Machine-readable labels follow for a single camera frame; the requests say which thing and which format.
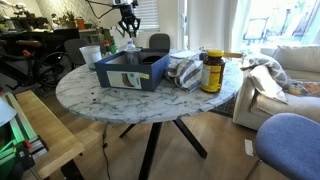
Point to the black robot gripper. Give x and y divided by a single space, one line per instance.
127 13

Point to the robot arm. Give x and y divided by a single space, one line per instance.
121 2

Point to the green glass bottle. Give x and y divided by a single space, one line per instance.
113 46

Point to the clear plastic bottle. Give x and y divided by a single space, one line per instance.
132 53

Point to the brown hot sauce bottle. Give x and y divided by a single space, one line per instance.
106 49

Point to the white plastic cup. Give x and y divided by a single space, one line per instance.
90 55

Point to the dark blue cardboard box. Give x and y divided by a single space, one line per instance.
133 75

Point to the vitamin bottle with yellow cap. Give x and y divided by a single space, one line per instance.
212 71

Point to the dark grey chair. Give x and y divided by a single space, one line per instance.
159 41
75 51

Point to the orange canister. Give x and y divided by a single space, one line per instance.
80 23

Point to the potted plant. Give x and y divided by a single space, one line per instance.
65 20

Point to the striped grey cloth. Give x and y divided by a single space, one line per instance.
185 73

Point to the white curtain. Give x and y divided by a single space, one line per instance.
213 23

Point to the bicycle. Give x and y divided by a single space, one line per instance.
43 63

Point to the black table legs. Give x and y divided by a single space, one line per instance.
151 146

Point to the wooden workbench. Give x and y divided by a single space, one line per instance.
46 133

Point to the patterned grey pillow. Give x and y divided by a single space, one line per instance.
266 65

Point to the white sofa throw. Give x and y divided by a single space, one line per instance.
266 85

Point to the white lamp shade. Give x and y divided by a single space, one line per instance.
6 111

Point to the white paper scrap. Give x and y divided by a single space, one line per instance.
249 147

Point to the cream sofa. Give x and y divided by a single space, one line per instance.
293 100

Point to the blue upholstered chair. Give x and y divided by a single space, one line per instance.
290 146

